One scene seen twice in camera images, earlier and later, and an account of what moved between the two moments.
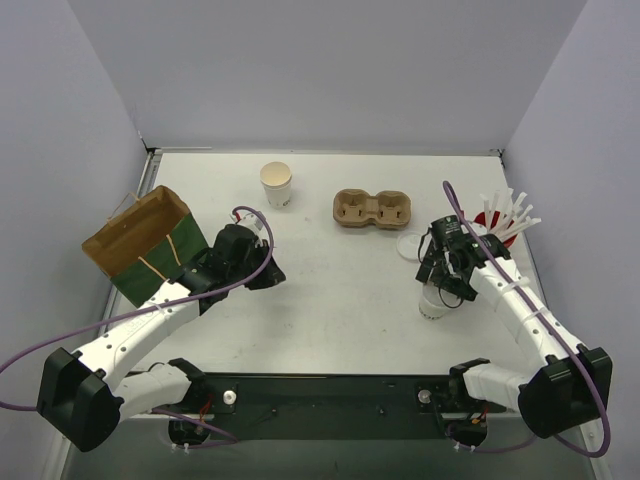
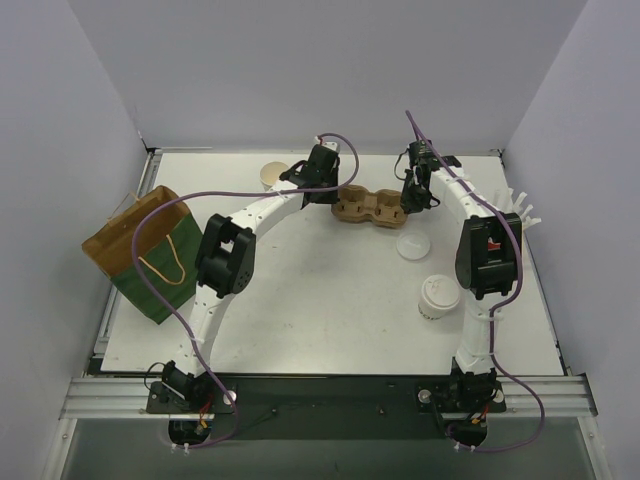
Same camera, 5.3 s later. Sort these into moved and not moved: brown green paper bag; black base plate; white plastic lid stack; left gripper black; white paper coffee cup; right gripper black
Moved: right gripper black; left gripper black
Not moved: black base plate; white paper coffee cup; white plastic lid stack; brown green paper bag
